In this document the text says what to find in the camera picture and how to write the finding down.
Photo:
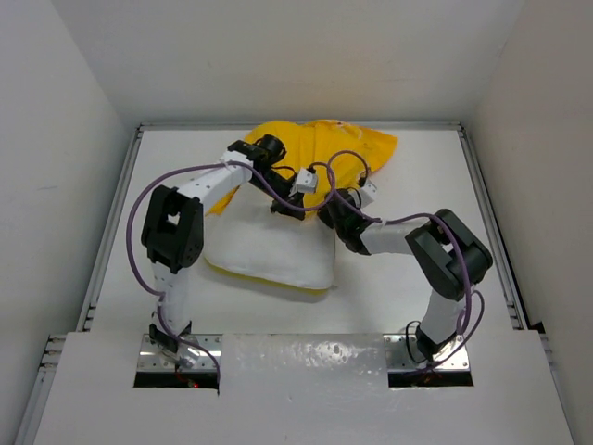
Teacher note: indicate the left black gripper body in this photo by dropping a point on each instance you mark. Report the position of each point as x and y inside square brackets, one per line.
[283, 187]

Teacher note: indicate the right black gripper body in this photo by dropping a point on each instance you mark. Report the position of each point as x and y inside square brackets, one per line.
[326, 213]

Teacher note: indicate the white pillow yellow edge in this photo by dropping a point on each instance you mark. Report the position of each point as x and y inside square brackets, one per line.
[249, 240]

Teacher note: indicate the yellow pillowcase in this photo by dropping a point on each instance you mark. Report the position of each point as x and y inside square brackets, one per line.
[350, 149]

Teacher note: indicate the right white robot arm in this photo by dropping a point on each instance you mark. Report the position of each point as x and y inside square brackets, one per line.
[452, 258]

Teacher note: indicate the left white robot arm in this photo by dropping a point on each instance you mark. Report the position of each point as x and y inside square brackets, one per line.
[173, 229]

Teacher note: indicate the white front cover board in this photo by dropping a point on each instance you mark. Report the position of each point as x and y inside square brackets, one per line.
[303, 390]

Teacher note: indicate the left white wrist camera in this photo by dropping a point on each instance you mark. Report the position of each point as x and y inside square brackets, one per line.
[305, 182]

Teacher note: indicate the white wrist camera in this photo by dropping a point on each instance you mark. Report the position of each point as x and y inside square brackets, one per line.
[368, 194]
[305, 182]

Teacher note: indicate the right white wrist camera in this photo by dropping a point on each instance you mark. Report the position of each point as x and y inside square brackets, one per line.
[368, 194]

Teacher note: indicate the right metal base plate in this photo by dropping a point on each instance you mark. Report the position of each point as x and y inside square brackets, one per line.
[402, 355]

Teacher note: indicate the metal base plate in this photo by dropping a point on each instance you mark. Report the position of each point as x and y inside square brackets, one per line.
[153, 358]
[402, 355]

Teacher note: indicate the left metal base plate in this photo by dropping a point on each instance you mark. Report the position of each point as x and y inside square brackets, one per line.
[153, 358]

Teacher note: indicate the aluminium table frame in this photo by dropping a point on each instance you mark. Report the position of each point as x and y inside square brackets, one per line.
[370, 295]

